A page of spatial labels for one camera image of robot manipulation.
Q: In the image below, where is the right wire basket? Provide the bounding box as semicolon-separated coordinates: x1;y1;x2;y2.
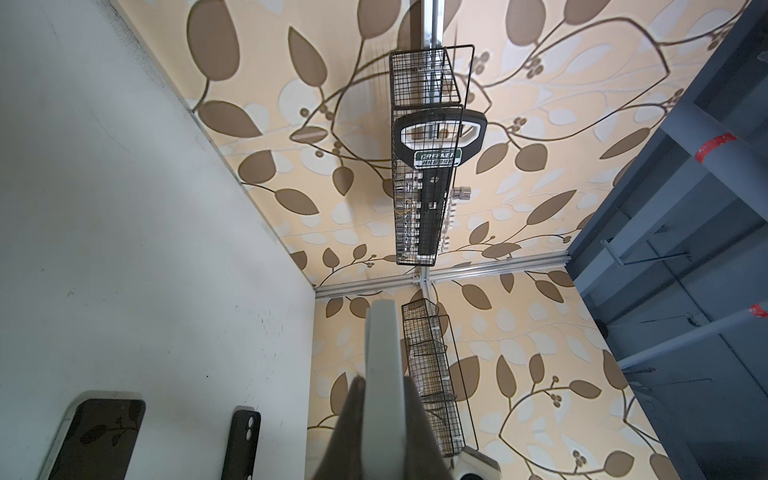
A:
401;298;469;458

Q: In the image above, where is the black phone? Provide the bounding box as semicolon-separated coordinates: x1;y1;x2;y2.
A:
38;390;147;479

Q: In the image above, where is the wire basket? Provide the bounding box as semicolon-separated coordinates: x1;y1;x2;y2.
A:
401;298;469;458
389;44;487;267

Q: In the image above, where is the grey metal cabinet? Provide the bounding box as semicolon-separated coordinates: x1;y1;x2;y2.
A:
568;1;767;479

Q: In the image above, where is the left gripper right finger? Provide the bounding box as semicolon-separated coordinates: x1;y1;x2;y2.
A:
403;377;451;480

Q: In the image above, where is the black phone case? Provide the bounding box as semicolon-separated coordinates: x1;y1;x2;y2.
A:
221;406;261;480

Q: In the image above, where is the black smartphone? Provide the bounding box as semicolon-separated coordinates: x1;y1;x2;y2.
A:
360;300;407;479

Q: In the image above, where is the back wire basket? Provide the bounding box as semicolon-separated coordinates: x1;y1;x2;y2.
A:
389;44;487;267

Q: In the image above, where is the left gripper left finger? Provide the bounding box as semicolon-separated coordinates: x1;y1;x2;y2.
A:
313;376;366;480

